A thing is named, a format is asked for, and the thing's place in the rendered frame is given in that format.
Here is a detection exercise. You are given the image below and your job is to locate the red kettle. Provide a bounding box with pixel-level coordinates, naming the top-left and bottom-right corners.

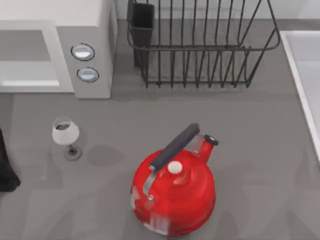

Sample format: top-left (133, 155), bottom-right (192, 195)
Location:
top-left (130, 122), bottom-right (220, 238)

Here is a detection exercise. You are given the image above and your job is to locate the round grey microwave knob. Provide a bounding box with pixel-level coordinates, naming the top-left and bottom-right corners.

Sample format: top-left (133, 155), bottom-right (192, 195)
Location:
top-left (76, 66), bottom-right (100, 83)
top-left (70, 42), bottom-right (96, 62)

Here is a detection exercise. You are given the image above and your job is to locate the black cutlery holder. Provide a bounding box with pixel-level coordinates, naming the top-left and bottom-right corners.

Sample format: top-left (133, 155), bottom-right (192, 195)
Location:
top-left (126, 1), bottom-right (155, 69)

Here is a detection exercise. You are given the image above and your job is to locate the white wine glass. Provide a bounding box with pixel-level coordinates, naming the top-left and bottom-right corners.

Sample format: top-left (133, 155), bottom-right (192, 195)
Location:
top-left (51, 116), bottom-right (83, 161)

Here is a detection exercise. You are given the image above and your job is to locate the pale microwave oven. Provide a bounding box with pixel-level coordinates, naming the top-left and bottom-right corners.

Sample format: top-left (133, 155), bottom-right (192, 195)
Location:
top-left (0, 0), bottom-right (117, 100)

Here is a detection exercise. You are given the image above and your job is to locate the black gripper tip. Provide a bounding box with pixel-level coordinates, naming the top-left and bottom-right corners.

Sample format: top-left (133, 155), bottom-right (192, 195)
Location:
top-left (0, 127), bottom-right (22, 193)

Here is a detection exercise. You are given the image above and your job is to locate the black wire dish rack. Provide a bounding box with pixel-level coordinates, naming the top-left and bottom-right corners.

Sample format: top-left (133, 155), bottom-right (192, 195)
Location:
top-left (126, 0), bottom-right (281, 89)

